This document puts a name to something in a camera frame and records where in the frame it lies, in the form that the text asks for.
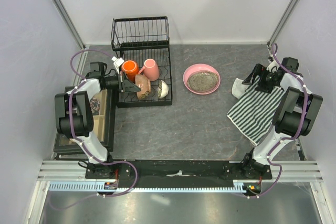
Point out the pink plate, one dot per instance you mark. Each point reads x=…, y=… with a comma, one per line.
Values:
x=201, y=79

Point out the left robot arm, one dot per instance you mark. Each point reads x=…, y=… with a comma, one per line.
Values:
x=74, y=119

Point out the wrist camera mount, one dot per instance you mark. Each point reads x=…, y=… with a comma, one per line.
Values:
x=117, y=62
x=273, y=65

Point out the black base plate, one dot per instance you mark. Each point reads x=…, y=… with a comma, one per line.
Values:
x=191, y=173

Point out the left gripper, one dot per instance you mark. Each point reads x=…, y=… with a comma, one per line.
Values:
x=125, y=85

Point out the black glass-lid organizer box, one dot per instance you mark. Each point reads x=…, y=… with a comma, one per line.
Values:
x=103, y=110

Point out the blue cable duct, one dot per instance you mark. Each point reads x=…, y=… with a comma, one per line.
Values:
x=105, y=187

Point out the black wire dish rack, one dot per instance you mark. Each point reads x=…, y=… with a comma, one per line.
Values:
x=139, y=39

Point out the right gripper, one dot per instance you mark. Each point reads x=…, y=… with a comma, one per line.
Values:
x=258, y=68

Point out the orange mug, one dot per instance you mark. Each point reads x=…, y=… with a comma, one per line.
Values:
x=131, y=69

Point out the beige patterned cup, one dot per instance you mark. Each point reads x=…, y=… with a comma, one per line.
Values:
x=144, y=84

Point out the aluminium frame rail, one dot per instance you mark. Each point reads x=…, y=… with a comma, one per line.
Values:
x=287, y=171

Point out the pink mug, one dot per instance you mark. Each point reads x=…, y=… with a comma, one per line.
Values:
x=150, y=69

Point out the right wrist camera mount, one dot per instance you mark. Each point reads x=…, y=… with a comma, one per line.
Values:
x=273, y=65

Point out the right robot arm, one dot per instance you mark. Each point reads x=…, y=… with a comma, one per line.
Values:
x=284, y=109

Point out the white patterned bowl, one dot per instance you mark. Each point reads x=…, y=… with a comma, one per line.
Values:
x=162, y=89

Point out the green striped towel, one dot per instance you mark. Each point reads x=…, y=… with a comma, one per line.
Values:
x=253, y=112

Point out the white folded cloth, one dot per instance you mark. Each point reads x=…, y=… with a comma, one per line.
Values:
x=238, y=88

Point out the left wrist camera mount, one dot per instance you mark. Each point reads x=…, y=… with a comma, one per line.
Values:
x=117, y=62

